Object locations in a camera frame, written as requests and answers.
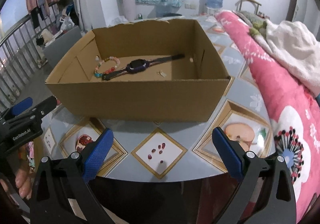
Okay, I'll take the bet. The multicolour beaded bracelet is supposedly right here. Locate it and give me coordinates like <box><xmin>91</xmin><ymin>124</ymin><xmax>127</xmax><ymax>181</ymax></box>
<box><xmin>93</xmin><ymin>55</ymin><xmax>121</xmax><ymax>78</ymax></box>

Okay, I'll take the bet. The person's left hand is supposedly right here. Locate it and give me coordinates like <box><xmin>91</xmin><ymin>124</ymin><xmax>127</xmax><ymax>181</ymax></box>
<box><xmin>15</xmin><ymin>145</ymin><xmax>34</xmax><ymax>200</ymax></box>

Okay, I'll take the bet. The grey cabinet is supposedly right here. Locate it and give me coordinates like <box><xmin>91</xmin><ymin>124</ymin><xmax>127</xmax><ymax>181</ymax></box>
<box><xmin>43</xmin><ymin>26</ymin><xmax>82</xmax><ymax>69</ymax></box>

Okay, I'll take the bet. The metal window railing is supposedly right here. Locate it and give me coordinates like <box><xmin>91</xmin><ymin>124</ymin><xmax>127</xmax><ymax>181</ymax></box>
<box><xmin>1</xmin><ymin>16</ymin><xmax>53</xmax><ymax>112</ymax></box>

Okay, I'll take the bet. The black purple smart watch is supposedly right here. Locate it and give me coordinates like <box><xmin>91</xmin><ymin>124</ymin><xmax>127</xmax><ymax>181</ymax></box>
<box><xmin>101</xmin><ymin>54</ymin><xmax>185</xmax><ymax>81</ymax></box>

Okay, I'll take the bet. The pink floral blanket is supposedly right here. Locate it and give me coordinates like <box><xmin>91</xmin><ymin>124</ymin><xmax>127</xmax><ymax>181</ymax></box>
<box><xmin>215</xmin><ymin>10</ymin><xmax>319</xmax><ymax>208</ymax></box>

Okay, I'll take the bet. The brown cardboard box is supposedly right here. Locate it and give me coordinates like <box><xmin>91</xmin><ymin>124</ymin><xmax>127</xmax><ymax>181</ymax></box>
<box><xmin>46</xmin><ymin>19</ymin><xmax>231</xmax><ymax>122</ymax></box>

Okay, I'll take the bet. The white fleece blanket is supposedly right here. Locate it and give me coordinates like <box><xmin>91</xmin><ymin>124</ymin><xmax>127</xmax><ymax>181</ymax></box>
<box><xmin>249</xmin><ymin>19</ymin><xmax>319</xmax><ymax>97</ymax></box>

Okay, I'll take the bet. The wooden chair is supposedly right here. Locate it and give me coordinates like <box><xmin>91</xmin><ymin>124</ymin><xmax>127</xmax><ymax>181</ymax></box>
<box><xmin>236</xmin><ymin>0</ymin><xmax>262</xmax><ymax>15</ymax></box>

